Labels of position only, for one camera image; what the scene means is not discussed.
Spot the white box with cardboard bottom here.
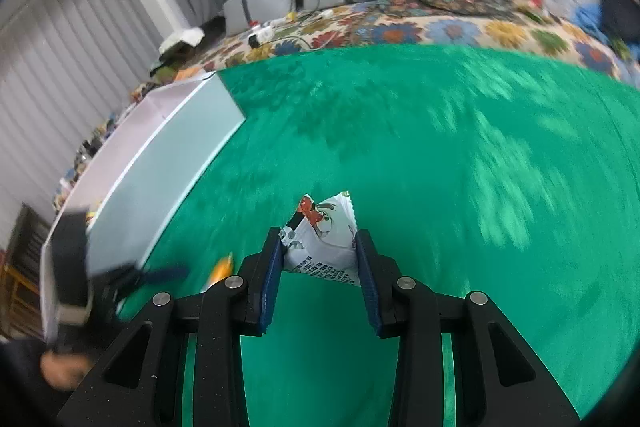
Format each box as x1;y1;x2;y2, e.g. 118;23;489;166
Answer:
38;70;248;343

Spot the green table cloth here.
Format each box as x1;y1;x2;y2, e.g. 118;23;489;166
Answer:
146;44;639;415

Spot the left hand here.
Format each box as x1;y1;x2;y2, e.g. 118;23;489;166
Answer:
40;350;96;392

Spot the floral patterned blanket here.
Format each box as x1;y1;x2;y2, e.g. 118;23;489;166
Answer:
186;0;639;87

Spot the black bag on sofa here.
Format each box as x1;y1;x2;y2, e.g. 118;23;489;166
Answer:
600;0;640;44

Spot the white hat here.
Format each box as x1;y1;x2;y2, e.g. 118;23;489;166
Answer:
158;27;205;56

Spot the orange sausage stick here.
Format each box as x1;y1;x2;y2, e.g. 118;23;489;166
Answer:
203;254;233;291

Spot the white patterned snack packet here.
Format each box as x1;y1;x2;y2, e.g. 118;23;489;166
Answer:
280;191;360;286

